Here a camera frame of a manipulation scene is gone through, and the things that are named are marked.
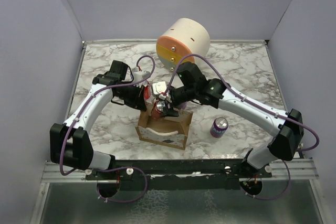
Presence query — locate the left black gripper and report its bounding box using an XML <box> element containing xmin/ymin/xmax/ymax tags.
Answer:
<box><xmin>116</xmin><ymin>82</ymin><xmax>147</xmax><ymax>111</ymax></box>

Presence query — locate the red soda can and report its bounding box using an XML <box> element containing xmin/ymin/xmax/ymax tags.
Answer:
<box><xmin>151</xmin><ymin>100</ymin><xmax>165</xmax><ymax>120</ymax></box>

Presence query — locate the purple soda can front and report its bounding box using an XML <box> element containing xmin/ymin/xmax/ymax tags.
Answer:
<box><xmin>210</xmin><ymin>117</ymin><xmax>228</xmax><ymax>138</ymax></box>

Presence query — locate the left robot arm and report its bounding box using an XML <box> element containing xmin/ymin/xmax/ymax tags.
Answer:
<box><xmin>49</xmin><ymin>60</ymin><xmax>152</xmax><ymax>179</ymax></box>

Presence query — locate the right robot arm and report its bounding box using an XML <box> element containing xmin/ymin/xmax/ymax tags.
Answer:
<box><xmin>167</xmin><ymin>61</ymin><xmax>304</xmax><ymax>177</ymax></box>

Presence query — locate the red can back left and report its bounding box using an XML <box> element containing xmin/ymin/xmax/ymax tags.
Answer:
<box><xmin>143</xmin><ymin>86</ymin><xmax>153</xmax><ymax>103</ymax></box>

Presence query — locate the purple can centre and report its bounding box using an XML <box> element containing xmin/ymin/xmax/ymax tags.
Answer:
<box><xmin>178</xmin><ymin>102</ymin><xmax>187</xmax><ymax>110</ymax></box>

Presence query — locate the round three-drawer storage box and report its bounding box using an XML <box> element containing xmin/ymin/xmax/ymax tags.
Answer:
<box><xmin>156</xmin><ymin>18</ymin><xmax>211</xmax><ymax>71</ymax></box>

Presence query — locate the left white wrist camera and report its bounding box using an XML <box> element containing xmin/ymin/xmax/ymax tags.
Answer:
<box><xmin>132</xmin><ymin>67</ymin><xmax>150</xmax><ymax>87</ymax></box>

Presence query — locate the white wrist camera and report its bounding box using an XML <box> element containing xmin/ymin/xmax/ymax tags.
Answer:
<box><xmin>132</xmin><ymin>67</ymin><xmax>150</xmax><ymax>87</ymax></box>
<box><xmin>151</xmin><ymin>81</ymin><xmax>171</xmax><ymax>102</ymax></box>

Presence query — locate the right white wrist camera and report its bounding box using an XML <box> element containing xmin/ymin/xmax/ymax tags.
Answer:
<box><xmin>151</xmin><ymin>81</ymin><xmax>171</xmax><ymax>102</ymax></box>

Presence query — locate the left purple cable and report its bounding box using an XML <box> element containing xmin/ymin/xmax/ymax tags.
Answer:
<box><xmin>59</xmin><ymin>55</ymin><xmax>156</xmax><ymax>177</ymax></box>

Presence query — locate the purple cable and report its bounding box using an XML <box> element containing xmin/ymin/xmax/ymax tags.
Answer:
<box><xmin>59</xmin><ymin>55</ymin><xmax>156</xmax><ymax>177</ymax></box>
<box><xmin>162</xmin><ymin>54</ymin><xmax>320</xmax><ymax>200</ymax></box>

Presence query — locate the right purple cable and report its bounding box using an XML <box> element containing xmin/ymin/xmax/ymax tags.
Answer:
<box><xmin>162</xmin><ymin>54</ymin><xmax>320</xmax><ymax>200</ymax></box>

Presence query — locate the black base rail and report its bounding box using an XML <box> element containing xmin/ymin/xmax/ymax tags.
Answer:
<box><xmin>86</xmin><ymin>159</ymin><xmax>271</xmax><ymax>191</ymax></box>

